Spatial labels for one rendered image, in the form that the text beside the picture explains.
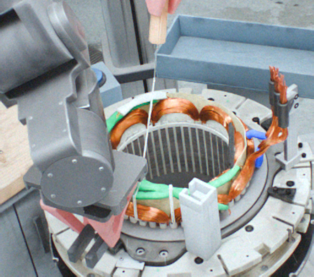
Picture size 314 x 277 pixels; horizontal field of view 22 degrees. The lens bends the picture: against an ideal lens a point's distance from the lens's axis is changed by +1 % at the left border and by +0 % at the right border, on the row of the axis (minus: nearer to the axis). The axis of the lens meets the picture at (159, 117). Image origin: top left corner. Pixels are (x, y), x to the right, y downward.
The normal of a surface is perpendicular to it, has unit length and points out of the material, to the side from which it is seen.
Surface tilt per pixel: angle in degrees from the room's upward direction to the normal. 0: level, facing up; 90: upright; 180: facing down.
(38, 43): 73
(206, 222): 90
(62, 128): 20
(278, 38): 90
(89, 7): 0
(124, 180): 0
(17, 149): 0
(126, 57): 90
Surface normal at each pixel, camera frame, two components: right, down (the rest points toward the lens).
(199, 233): -0.62, 0.57
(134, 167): -0.11, -0.75
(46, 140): -0.43, -0.59
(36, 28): 0.00, 0.41
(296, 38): -0.34, 0.65
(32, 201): 0.69, 0.42
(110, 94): 0.43, 0.56
